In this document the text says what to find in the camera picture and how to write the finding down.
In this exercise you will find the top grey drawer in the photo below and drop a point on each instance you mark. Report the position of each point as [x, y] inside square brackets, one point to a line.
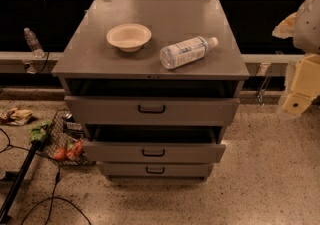
[152, 111]

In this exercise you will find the red tomato item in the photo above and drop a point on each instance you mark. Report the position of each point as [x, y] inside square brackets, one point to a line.
[60, 154]

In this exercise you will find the green chip bag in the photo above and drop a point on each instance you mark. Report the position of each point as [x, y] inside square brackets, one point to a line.
[40, 131]

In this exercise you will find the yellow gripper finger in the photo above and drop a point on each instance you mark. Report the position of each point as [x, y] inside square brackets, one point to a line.
[285, 28]
[305, 85]

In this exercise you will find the white paper bowl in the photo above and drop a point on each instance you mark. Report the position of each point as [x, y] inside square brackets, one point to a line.
[128, 37]

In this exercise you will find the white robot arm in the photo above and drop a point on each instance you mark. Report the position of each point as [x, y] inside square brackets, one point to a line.
[306, 37]

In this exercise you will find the grey drawer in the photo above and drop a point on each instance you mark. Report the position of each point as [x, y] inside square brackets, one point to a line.
[154, 170]
[152, 111]
[154, 144]

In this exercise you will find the middle grey drawer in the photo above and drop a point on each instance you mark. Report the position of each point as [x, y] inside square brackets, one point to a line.
[154, 144]

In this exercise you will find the small clear water bottle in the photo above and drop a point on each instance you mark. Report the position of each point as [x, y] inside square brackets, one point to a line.
[34, 43]

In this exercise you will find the grey drawer cabinet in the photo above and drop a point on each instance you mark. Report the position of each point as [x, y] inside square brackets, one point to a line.
[91, 66]

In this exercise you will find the black pole stand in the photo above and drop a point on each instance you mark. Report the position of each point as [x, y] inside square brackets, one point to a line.
[17, 183]

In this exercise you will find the bottom grey drawer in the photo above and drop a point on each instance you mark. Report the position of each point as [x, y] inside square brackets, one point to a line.
[154, 170]

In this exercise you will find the wire mesh basket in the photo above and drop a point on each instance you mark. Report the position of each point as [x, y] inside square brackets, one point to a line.
[64, 132]

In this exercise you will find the clear plastic bottle blue label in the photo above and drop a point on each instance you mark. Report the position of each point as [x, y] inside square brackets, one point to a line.
[188, 51]

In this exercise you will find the metal wall bracket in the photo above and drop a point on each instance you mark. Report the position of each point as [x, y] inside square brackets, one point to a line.
[263, 73]

